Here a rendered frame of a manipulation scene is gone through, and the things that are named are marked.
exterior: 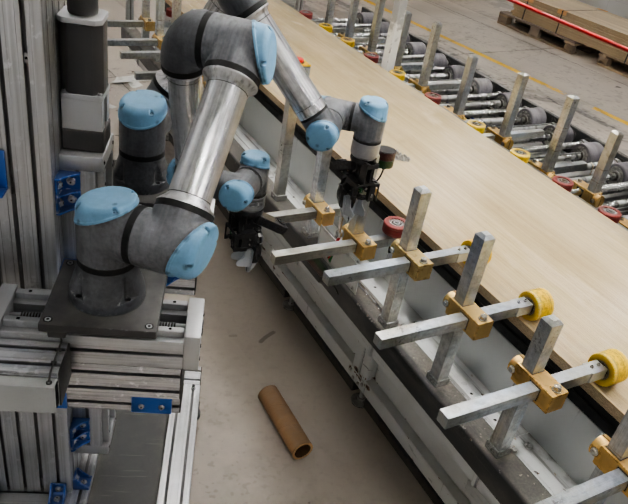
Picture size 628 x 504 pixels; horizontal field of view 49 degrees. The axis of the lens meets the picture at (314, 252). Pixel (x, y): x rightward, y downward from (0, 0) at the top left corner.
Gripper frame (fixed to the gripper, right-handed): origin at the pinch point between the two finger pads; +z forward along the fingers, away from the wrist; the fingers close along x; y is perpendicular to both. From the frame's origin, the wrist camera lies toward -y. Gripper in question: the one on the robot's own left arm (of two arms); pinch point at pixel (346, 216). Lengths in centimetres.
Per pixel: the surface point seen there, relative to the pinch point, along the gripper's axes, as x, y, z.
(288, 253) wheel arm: -14.6, -4.0, 12.9
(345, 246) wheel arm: 4.2, -3.5, 13.1
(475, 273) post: 10.0, 42.6, -7.9
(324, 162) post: 9.8, -32.4, 0.2
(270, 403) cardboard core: -3, -20, 92
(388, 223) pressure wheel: 19.4, -5.2, 8.2
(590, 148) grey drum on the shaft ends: 156, -49, 14
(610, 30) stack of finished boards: 555, -378, 60
